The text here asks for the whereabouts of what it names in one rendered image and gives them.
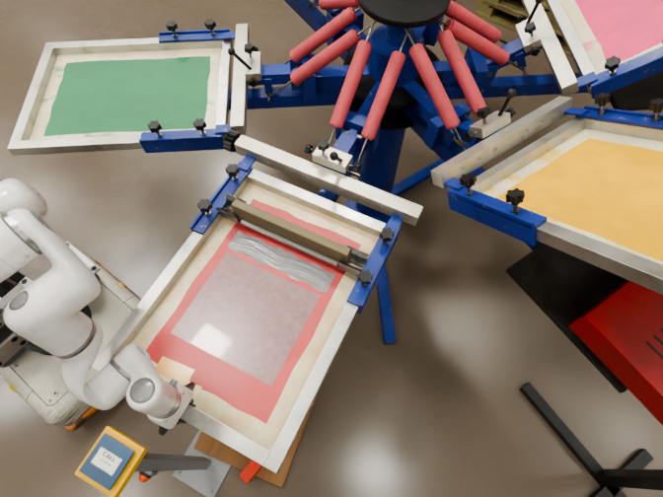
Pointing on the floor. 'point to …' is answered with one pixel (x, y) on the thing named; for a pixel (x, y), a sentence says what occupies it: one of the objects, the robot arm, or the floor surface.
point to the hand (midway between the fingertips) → (184, 410)
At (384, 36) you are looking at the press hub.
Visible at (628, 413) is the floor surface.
